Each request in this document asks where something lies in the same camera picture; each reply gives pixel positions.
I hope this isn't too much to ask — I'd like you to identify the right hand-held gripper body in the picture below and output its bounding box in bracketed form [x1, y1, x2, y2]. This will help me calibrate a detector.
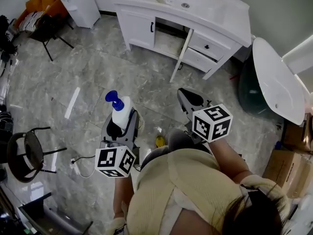
[183, 99, 234, 144]

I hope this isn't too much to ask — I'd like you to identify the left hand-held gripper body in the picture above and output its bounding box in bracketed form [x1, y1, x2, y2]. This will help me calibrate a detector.
[94, 113, 141, 179]

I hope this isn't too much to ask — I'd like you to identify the white spray bottle blue nozzle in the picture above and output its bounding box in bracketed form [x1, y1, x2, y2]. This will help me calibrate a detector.
[105, 90, 135, 130]

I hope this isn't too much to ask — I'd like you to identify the white sink vanity cabinet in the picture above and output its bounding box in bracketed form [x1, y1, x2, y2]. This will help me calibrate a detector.
[109, 0, 252, 81]

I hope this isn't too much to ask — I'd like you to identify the person's right forearm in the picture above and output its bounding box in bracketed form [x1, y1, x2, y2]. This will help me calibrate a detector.
[209, 138, 253, 181]

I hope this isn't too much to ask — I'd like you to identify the person's left forearm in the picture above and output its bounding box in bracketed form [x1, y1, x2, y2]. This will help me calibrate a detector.
[113, 175, 135, 220]

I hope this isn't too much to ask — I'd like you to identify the white cabinet door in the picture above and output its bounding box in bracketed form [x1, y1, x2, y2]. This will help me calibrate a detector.
[169, 28, 194, 83]

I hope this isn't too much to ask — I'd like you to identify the white flat strip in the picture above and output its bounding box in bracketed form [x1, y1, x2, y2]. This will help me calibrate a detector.
[64, 87, 81, 119]

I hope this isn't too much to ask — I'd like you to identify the dark green bin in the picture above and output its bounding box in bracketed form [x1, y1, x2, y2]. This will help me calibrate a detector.
[238, 57, 272, 114]

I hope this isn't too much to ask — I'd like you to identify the person's beige knit top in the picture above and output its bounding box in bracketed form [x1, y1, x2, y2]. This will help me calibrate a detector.
[111, 148, 291, 235]

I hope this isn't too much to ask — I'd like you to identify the white bathtub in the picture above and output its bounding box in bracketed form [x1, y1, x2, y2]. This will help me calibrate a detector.
[252, 37, 306, 126]

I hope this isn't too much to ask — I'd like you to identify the brown glossy box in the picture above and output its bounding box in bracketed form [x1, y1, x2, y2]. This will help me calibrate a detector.
[283, 113, 313, 153]

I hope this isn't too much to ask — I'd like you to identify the large cardboard box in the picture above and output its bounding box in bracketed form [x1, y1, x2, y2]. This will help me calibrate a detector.
[262, 149, 313, 198]

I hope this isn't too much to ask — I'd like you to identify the black round stool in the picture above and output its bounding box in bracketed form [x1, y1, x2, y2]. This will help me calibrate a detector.
[6, 127, 67, 184]

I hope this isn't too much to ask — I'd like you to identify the black folding chair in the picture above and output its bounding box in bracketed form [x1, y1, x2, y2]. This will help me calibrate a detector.
[28, 13, 75, 62]

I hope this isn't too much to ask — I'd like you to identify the white small appliance cabinet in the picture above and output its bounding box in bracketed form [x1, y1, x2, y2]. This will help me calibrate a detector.
[55, 0, 101, 29]

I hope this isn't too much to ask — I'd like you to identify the striped cloth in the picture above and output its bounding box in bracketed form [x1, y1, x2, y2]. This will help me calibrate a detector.
[19, 11, 45, 31]

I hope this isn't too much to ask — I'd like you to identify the orange bag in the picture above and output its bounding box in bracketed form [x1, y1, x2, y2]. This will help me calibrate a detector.
[15, 0, 69, 25]

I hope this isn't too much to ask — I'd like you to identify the pile of black equipment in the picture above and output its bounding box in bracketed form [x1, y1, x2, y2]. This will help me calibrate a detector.
[0, 15, 19, 58]

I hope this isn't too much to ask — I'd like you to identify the white power strip with cable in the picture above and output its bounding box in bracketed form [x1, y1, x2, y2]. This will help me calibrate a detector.
[70, 155, 96, 179]

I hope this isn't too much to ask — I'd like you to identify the metal shelf frame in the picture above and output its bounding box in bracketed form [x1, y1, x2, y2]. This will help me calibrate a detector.
[0, 185, 94, 235]

